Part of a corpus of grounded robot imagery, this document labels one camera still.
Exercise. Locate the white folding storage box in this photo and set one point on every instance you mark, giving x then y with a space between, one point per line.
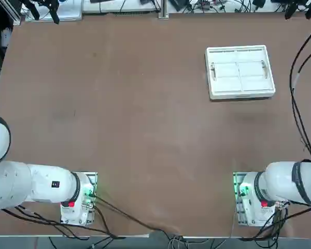
238 75

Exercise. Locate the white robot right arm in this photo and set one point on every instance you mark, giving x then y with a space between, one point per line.
277 181

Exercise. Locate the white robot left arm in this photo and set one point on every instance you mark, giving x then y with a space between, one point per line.
41 186

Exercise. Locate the white flat tray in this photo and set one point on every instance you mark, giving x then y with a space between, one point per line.
67 14

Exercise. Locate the dark equipment rack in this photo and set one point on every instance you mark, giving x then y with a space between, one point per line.
0 39

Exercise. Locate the aluminium profile post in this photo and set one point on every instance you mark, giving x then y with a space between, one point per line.
163 9

